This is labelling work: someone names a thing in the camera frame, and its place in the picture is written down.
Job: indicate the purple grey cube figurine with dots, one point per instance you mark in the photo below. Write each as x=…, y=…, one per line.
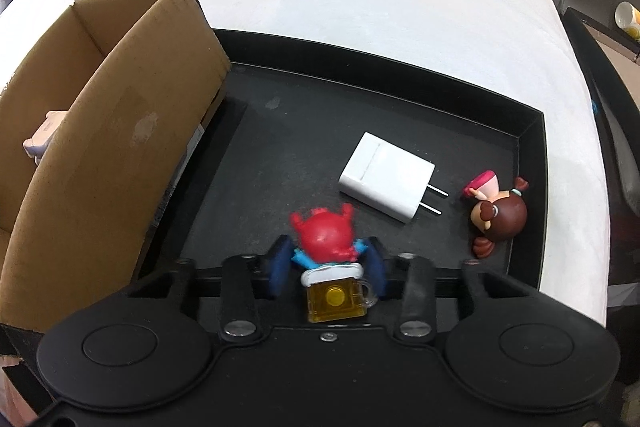
x=45, y=132

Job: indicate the brown bear figurine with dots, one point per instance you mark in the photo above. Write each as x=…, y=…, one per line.
x=505, y=217

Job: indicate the black side table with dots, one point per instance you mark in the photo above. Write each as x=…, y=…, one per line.
x=617, y=117

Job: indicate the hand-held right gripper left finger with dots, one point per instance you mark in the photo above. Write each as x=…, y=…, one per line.
x=280, y=272

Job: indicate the white yellow cup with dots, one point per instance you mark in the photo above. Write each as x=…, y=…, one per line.
x=627, y=19

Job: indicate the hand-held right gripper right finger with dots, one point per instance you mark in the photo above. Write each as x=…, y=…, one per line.
x=375, y=274

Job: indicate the red-haired figurine with beer mug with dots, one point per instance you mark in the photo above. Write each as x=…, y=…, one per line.
x=325, y=237

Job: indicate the white plug charger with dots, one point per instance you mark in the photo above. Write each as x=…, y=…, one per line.
x=385, y=172

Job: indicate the black tray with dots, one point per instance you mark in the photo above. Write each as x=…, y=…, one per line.
x=300, y=147

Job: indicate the cardboard box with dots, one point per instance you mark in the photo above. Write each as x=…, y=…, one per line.
x=125, y=132

